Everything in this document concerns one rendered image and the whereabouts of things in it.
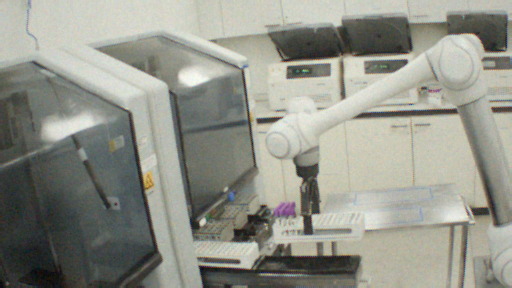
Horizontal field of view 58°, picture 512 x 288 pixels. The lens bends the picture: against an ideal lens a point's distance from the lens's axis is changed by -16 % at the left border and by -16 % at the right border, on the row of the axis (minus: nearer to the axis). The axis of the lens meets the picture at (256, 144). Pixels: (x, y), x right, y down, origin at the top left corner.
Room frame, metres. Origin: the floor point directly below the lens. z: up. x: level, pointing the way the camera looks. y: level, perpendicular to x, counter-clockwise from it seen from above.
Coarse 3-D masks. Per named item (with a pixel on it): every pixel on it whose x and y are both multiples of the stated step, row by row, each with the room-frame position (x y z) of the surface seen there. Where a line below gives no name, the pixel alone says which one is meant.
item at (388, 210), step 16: (352, 192) 2.18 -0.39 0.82; (368, 192) 2.14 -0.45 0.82; (384, 192) 2.11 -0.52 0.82; (400, 192) 2.07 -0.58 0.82; (416, 192) 2.04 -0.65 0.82; (432, 192) 2.00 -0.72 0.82; (448, 192) 1.96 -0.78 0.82; (336, 208) 2.01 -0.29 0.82; (352, 208) 1.98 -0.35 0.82; (368, 208) 1.95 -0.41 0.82; (384, 208) 1.92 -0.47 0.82; (400, 208) 1.89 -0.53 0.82; (416, 208) 1.86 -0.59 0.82; (432, 208) 1.82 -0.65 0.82; (448, 208) 1.79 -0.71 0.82; (464, 208) 1.76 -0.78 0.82; (368, 224) 1.79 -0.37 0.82; (384, 224) 1.76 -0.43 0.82; (400, 224) 1.73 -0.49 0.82; (416, 224) 1.70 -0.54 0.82; (432, 224) 1.68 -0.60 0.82; (448, 224) 1.66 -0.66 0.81; (464, 224) 1.64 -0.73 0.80; (464, 240) 1.64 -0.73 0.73; (448, 256) 2.06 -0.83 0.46; (464, 256) 1.64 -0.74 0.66; (448, 272) 2.05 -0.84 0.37; (464, 272) 1.64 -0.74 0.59
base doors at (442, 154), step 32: (352, 128) 3.78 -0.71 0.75; (384, 128) 3.68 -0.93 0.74; (416, 128) 3.60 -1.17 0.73; (448, 128) 3.51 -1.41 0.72; (288, 160) 3.96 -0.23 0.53; (320, 160) 3.87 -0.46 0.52; (352, 160) 3.78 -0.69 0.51; (384, 160) 3.69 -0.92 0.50; (416, 160) 3.61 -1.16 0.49; (448, 160) 3.52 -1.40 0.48; (288, 192) 3.97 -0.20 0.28; (320, 192) 3.88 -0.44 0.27; (480, 192) 3.42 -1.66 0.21
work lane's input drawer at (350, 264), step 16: (272, 256) 1.65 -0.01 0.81; (288, 256) 1.63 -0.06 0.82; (304, 256) 1.61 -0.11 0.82; (320, 256) 1.59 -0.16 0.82; (336, 256) 1.57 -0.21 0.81; (352, 256) 1.54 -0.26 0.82; (208, 272) 1.60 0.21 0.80; (224, 272) 1.58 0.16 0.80; (240, 272) 1.57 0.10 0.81; (256, 272) 1.55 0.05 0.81; (272, 272) 1.54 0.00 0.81; (288, 272) 1.52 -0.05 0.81; (304, 272) 1.50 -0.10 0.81; (320, 272) 1.48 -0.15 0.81; (336, 272) 1.46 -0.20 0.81; (352, 272) 1.44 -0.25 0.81
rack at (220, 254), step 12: (204, 252) 1.63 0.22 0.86; (216, 252) 1.63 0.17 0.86; (228, 252) 1.62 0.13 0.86; (240, 252) 1.60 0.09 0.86; (252, 252) 1.61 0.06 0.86; (204, 264) 1.63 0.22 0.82; (216, 264) 1.61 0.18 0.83; (228, 264) 1.60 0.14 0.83; (240, 264) 1.58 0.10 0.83; (252, 264) 1.59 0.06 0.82
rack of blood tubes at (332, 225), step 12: (300, 216) 1.72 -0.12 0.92; (312, 216) 1.70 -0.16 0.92; (324, 216) 1.67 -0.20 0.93; (336, 216) 1.65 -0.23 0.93; (348, 216) 1.64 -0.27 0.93; (360, 216) 1.61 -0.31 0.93; (276, 228) 1.65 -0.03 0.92; (288, 228) 1.64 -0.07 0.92; (300, 228) 1.62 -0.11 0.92; (324, 228) 1.59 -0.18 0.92; (336, 228) 1.68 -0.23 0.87; (348, 228) 1.66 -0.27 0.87; (360, 228) 1.55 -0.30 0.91; (276, 240) 1.65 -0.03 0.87; (288, 240) 1.64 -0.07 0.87; (300, 240) 1.62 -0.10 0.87; (312, 240) 1.61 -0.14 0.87; (324, 240) 1.59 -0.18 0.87; (336, 240) 1.58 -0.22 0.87; (348, 240) 1.56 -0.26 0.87
